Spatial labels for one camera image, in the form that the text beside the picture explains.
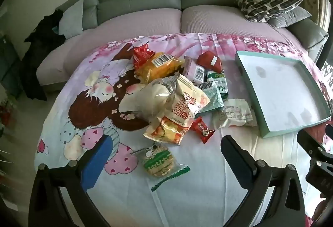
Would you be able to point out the teal shallow box tray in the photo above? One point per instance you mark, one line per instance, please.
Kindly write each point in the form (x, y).
(281, 91)

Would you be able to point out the red foil snack packet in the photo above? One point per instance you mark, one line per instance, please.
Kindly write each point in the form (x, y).
(141, 56)

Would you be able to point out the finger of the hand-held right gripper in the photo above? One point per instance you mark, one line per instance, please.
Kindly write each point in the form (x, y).
(312, 142)

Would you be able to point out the dark teal furniture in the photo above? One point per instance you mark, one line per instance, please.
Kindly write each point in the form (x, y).
(10, 65)

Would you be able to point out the pink printed blanket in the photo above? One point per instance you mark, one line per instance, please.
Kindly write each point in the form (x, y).
(208, 190)

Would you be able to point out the light grey pillow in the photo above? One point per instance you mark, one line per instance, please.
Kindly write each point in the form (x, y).
(71, 19)

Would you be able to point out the pink snack packet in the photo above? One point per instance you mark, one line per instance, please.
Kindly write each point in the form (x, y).
(195, 71)

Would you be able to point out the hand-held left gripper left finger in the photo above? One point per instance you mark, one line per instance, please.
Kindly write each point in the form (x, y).
(96, 162)

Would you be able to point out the clear bag of white buns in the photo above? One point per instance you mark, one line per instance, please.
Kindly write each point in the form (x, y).
(153, 97)

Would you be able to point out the round cookie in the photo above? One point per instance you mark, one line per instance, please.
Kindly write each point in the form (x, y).
(157, 162)

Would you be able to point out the red snack box white label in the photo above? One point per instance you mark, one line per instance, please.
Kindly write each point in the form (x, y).
(208, 59)

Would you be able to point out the white printed snack packet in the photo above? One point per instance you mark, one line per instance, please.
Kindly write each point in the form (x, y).
(236, 112)

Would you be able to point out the pink ribbed sofa cover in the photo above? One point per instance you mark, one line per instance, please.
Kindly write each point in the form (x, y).
(156, 21)

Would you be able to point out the white and orange chips bag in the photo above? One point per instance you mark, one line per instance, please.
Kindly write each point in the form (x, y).
(177, 115)

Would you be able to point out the black and cream patterned pillow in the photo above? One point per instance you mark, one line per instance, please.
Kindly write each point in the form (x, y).
(268, 0)

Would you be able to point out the person's right hand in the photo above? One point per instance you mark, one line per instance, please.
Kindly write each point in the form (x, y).
(321, 210)

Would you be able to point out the small red candy packet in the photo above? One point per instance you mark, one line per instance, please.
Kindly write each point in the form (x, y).
(203, 130)

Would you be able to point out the green and white snack packet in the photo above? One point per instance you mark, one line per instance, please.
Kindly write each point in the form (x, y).
(219, 84)

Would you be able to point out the yellow snack packet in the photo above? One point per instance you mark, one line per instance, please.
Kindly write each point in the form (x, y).
(161, 67)

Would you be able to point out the black clothing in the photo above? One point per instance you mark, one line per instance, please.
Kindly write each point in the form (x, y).
(44, 34)

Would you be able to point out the teal snack packet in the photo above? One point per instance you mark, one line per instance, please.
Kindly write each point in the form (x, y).
(213, 102)

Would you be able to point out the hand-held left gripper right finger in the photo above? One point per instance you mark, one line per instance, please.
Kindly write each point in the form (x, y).
(236, 162)

